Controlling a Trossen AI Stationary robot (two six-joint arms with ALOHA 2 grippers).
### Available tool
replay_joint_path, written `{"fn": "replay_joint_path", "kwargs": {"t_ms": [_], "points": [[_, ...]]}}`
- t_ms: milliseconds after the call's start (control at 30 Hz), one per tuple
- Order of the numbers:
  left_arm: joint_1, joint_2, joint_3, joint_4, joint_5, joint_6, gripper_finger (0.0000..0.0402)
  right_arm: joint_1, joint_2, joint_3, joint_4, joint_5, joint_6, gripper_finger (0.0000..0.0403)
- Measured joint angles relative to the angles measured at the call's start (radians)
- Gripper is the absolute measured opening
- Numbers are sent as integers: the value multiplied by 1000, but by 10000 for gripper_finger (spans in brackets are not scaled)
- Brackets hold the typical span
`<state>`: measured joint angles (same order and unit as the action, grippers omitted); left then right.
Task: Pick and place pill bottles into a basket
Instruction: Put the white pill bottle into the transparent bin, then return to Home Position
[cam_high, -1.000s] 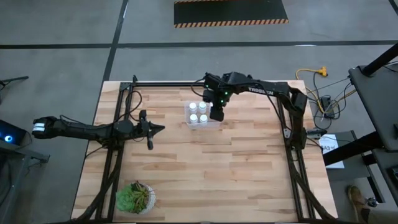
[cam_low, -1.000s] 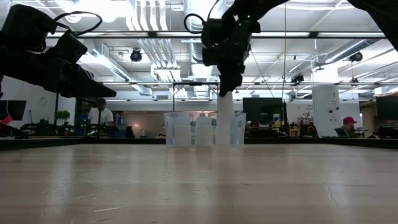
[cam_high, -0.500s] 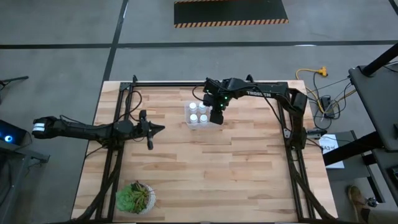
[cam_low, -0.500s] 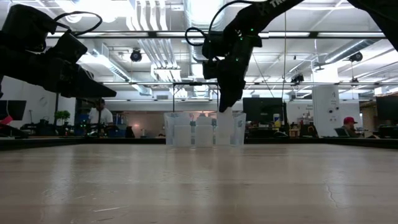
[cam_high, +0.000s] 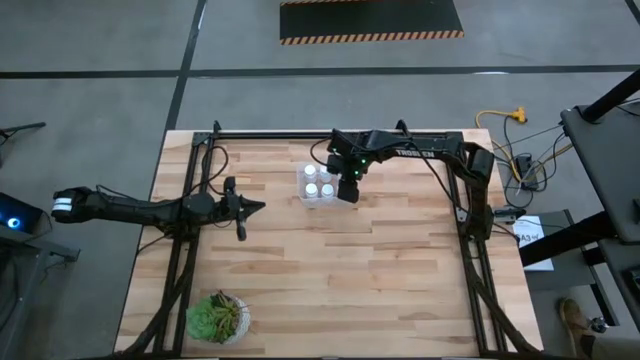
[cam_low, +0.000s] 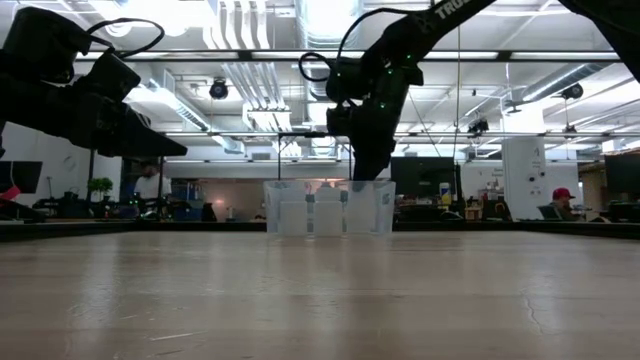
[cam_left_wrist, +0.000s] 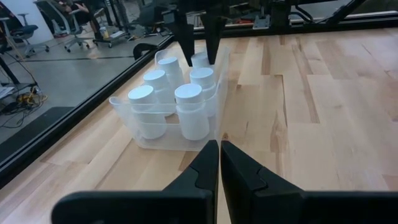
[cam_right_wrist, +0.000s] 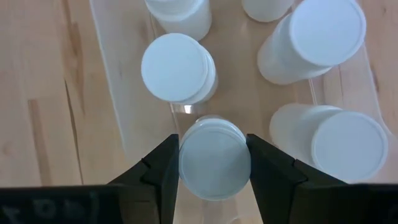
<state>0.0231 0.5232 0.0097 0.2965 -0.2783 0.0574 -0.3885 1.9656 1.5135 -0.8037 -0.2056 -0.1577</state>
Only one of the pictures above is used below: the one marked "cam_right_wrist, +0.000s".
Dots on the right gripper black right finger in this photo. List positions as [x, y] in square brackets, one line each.
[273, 186]

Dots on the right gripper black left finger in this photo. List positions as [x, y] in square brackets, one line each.
[155, 186]

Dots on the white pill bottle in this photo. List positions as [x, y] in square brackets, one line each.
[311, 40]
[214, 161]
[267, 9]
[342, 146]
[177, 68]
[182, 15]

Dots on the clear plastic basket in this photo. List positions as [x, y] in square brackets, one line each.
[236, 77]

